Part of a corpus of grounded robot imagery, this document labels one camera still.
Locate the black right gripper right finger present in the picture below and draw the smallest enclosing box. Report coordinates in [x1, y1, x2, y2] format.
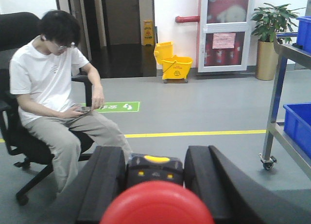
[184, 146, 299, 224]

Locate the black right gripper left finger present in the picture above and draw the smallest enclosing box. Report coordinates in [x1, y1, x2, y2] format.
[48, 146, 125, 224]

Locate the red mushroom push button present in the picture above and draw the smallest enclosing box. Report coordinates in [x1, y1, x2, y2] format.
[99, 155, 216, 224]

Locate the blue bin on cart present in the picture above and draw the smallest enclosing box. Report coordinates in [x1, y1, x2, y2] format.
[283, 103, 311, 158]

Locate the seated person white shirt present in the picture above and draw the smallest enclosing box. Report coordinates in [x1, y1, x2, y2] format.
[9, 10, 132, 192]

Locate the yellow mop bucket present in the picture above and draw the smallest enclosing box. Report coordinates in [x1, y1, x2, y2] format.
[154, 41, 193, 84]

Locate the steel cart with wheels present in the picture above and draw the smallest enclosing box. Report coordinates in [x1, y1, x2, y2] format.
[258, 32, 311, 181]

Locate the potted plant gold pot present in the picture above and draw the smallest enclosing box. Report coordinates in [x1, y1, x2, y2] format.
[251, 3, 300, 81]

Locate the yellow wet floor sign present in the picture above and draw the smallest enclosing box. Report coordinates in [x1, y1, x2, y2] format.
[142, 20, 154, 46]

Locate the fire extinguisher cabinet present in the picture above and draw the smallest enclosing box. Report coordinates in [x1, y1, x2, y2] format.
[196, 0, 255, 73]

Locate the black office chair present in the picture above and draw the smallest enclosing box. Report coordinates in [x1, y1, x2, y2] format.
[0, 12, 95, 207]

